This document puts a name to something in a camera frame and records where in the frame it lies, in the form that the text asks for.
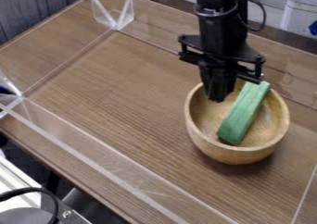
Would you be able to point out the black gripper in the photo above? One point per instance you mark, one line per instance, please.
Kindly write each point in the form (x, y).
(218, 50)

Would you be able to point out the green rectangular block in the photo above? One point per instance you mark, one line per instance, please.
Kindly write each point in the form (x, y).
(242, 112)

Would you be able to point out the brown wooden bowl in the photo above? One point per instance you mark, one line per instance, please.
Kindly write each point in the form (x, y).
(203, 116)

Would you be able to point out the white container in background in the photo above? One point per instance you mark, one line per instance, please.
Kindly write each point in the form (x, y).
(299, 18)

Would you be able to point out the clear acrylic corner bracket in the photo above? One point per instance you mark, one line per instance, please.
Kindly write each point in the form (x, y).
(113, 18)

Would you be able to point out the clear acrylic front wall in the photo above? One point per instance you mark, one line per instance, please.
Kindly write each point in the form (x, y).
(132, 189)

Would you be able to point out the grey metal bracket with screw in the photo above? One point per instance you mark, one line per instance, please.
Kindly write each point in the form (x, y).
(68, 216)

